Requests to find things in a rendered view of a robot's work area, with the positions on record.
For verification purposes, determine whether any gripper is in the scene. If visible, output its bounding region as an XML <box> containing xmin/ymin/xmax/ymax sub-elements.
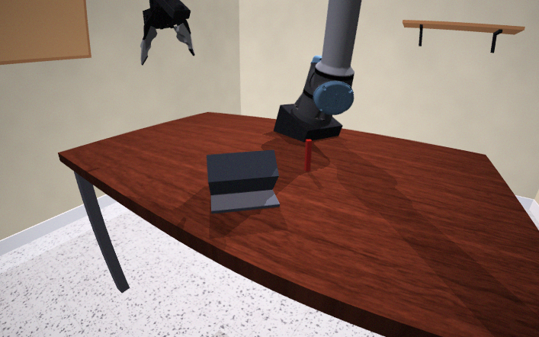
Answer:
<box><xmin>140</xmin><ymin>0</ymin><xmax>195</xmax><ymax>65</ymax></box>

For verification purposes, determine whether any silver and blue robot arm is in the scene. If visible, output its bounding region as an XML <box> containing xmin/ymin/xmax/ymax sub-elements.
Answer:
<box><xmin>156</xmin><ymin>0</ymin><xmax>361</xmax><ymax>126</ymax></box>

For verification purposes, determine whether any red rectangular peg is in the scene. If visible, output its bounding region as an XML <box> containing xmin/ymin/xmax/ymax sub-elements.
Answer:
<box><xmin>304</xmin><ymin>140</ymin><xmax>312</xmax><ymax>172</ymax></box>

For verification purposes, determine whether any grey flat panel with square hole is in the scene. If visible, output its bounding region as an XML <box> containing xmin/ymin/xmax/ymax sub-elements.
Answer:
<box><xmin>207</xmin><ymin>150</ymin><xmax>280</xmax><ymax>213</ymax></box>

